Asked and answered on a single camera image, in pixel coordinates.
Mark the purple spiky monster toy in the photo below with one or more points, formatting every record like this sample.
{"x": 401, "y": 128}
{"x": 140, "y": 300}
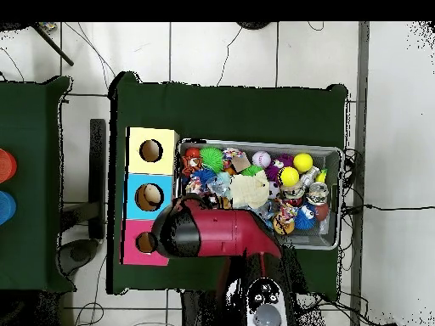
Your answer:
{"x": 272, "y": 169}

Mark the blue cup stack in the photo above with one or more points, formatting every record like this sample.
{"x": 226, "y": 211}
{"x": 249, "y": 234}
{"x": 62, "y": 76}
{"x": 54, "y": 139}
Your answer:
{"x": 6, "y": 207}

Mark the yellow tennis ball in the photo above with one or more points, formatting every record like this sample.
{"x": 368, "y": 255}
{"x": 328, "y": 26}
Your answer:
{"x": 289, "y": 176}

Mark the green spiky rubber ball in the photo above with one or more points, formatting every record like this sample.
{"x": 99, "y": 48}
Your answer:
{"x": 211, "y": 159}

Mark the plain yellow ball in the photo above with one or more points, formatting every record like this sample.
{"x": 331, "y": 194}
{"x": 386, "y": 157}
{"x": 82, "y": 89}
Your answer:
{"x": 303, "y": 163}

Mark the cream waffle cloth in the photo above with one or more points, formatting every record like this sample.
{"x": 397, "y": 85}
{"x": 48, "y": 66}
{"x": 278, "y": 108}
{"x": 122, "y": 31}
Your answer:
{"x": 248, "y": 188}

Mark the green cloth on side table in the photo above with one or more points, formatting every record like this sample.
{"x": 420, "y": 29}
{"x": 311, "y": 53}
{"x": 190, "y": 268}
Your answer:
{"x": 30, "y": 136}

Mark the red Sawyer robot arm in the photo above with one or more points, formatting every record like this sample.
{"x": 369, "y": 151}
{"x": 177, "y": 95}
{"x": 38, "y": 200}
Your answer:
{"x": 221, "y": 231}

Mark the wooden box with three holes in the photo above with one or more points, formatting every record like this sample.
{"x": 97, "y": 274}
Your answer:
{"x": 149, "y": 166}

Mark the crushed silver drink can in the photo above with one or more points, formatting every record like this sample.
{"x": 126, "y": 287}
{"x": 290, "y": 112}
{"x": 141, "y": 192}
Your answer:
{"x": 317, "y": 193}

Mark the tiger plush toy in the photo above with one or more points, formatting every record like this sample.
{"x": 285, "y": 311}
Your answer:
{"x": 190, "y": 165}

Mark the black round base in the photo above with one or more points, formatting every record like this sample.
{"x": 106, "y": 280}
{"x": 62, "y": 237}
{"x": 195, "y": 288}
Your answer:
{"x": 253, "y": 25}

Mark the black rod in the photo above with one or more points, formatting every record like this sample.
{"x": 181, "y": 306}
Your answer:
{"x": 54, "y": 46}

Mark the white baseball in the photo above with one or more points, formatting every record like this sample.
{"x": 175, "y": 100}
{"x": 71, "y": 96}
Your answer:
{"x": 261, "y": 159}

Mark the orange cup stack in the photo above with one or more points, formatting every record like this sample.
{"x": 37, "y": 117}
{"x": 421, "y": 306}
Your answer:
{"x": 6, "y": 166}

